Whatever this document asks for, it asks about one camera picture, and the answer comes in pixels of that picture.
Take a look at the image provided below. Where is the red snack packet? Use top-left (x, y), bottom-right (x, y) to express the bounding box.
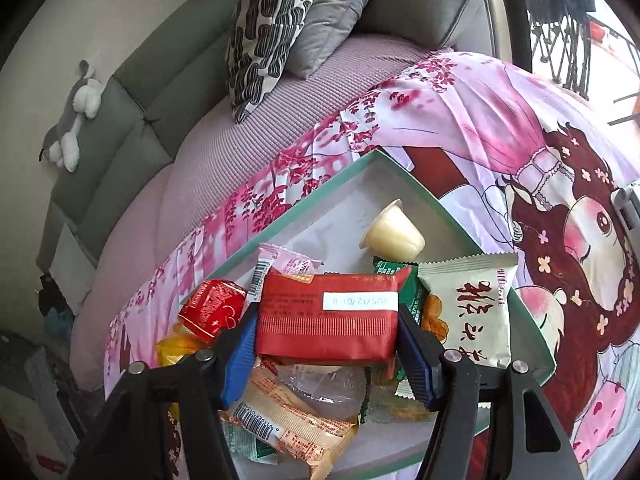
top-left (255, 266), bottom-right (411, 365)

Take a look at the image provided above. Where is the white green text snack packet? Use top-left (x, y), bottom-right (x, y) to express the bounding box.
top-left (220, 419), bottom-right (280, 465)

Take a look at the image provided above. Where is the teal shallow cardboard tray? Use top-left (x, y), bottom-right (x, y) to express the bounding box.
top-left (179, 147), bottom-right (558, 478)

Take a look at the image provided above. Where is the dark green snack packet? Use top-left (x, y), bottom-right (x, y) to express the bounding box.
top-left (372, 257), bottom-right (427, 325)

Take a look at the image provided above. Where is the green clear snack packet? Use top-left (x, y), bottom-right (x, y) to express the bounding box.
top-left (359, 358), bottom-right (435, 424)

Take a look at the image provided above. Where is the yellow orange snack packet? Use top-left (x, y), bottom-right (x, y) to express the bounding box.
top-left (154, 323), bottom-right (207, 367)

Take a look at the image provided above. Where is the small red jelly cup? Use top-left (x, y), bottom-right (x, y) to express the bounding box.
top-left (178, 280), bottom-right (246, 344)

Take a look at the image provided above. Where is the cream calligraphy snack packet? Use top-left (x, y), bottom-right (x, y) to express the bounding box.
top-left (418, 252), bottom-right (518, 368)

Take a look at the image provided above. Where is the clear wrapped bread bun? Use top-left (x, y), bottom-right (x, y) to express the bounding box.
top-left (276, 364), bottom-right (367, 420)

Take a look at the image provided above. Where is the beige orange snack packet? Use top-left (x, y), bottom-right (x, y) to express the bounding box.
top-left (222, 366), bottom-right (359, 479)

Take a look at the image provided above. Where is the pink snack packet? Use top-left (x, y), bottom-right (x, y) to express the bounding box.
top-left (245, 243), bottom-right (322, 304)

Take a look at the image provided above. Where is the yellow jelly cup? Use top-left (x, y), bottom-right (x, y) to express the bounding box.
top-left (359, 200), bottom-right (425, 262)

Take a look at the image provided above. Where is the light grey cushion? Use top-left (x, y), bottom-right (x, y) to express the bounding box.
top-left (49, 226), bottom-right (96, 315)

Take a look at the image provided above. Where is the pink cartoon print tablecloth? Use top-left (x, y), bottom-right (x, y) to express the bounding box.
top-left (103, 51), bottom-right (639, 479)

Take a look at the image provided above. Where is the pink striped sofa cover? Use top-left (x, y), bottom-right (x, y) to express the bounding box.
top-left (70, 35), bottom-right (427, 391)

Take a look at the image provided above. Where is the grey white plush toy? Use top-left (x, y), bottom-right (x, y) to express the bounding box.
top-left (38, 60), bottom-right (105, 174)

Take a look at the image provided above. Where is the grey green sofa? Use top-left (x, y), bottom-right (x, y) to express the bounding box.
top-left (36, 0), bottom-right (491, 272)

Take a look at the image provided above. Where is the black white patterned cushion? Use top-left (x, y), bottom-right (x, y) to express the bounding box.
top-left (226, 0), bottom-right (314, 124)

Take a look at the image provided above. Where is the grey plain cushion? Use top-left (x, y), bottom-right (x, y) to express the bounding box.
top-left (285, 0), bottom-right (369, 80)

